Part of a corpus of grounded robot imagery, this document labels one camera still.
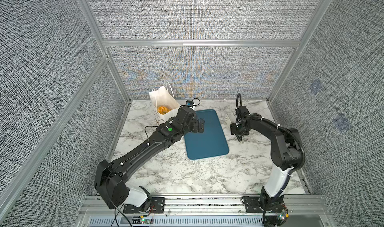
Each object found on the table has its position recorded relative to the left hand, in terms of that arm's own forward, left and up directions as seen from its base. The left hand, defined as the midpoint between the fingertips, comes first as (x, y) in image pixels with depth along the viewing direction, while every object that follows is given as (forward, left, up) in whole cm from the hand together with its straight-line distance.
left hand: (197, 120), depth 78 cm
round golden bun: (+14, +19, -5) cm, 24 cm away
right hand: (+6, -27, -20) cm, 34 cm away
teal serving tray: (-1, -10, -22) cm, 24 cm away
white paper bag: (+16, +17, -6) cm, 25 cm away
